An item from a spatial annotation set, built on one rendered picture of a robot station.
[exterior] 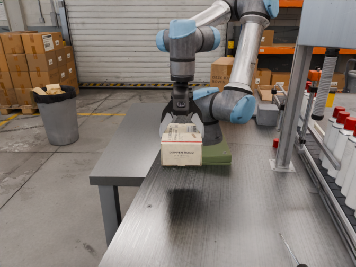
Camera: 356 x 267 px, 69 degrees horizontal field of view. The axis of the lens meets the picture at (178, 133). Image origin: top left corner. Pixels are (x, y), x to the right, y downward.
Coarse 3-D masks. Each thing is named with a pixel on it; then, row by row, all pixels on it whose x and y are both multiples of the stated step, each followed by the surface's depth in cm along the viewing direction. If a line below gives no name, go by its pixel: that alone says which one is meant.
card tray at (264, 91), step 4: (260, 88) 208; (264, 88) 207; (268, 88) 206; (276, 88) 205; (284, 88) 204; (260, 92) 190; (264, 92) 200; (268, 92) 200; (260, 96) 188; (264, 96) 189; (268, 96) 189; (264, 100) 181; (268, 100) 181
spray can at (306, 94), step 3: (309, 84) 118; (306, 93) 119; (309, 93) 118; (306, 96) 118; (303, 99) 120; (306, 99) 118; (303, 102) 120; (303, 105) 121; (303, 108) 121; (300, 111) 123; (303, 111) 121; (303, 114) 122; (300, 120) 123; (300, 123) 124; (300, 126) 124
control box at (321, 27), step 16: (320, 0) 71; (336, 0) 69; (352, 0) 66; (304, 16) 75; (320, 16) 72; (336, 16) 70; (352, 16) 67; (304, 32) 76; (320, 32) 73; (336, 32) 71; (352, 32) 68; (352, 48) 69
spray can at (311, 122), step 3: (315, 93) 111; (315, 96) 111; (306, 102) 114; (306, 105) 114; (312, 105) 112; (306, 108) 114; (312, 108) 113; (312, 111) 113; (309, 117) 114; (309, 120) 115; (312, 120) 115; (309, 123) 115; (312, 123) 115; (312, 126) 116; (300, 129) 120; (306, 132) 117; (309, 132) 117
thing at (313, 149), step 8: (280, 96) 173; (312, 136) 115; (304, 144) 109; (312, 144) 108; (312, 152) 102; (320, 168) 91; (328, 176) 86; (328, 184) 82; (336, 192) 79; (344, 200) 75; (344, 208) 72; (352, 216) 69; (352, 224) 66
